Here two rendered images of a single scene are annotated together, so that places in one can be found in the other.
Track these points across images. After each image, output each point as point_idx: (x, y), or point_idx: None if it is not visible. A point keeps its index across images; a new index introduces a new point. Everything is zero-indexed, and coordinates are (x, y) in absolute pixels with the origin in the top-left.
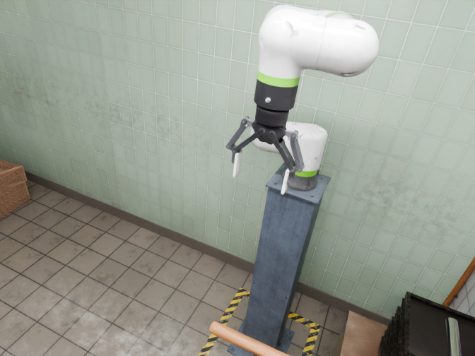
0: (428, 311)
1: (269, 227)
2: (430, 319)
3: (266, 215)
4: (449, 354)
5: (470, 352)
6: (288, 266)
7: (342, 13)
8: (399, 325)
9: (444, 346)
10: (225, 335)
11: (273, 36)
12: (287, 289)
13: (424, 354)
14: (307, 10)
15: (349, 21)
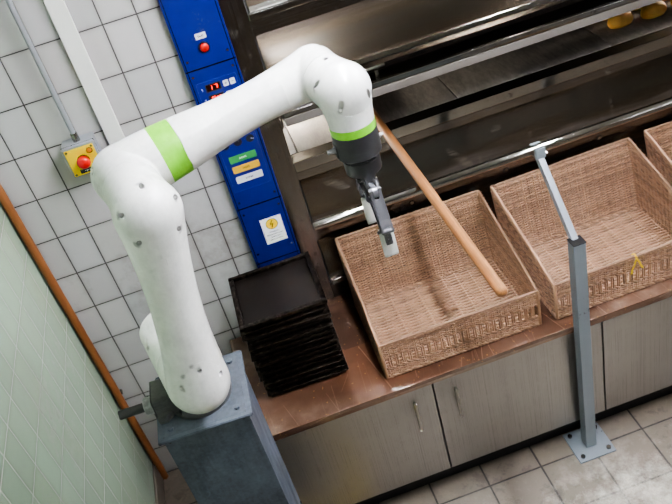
0: (251, 311)
1: (271, 458)
2: (261, 306)
3: (265, 449)
4: (352, 214)
5: (276, 276)
6: (282, 464)
7: (158, 124)
8: (278, 339)
9: (287, 288)
10: (499, 278)
11: (369, 77)
12: (295, 491)
13: (311, 294)
14: (136, 167)
15: (316, 47)
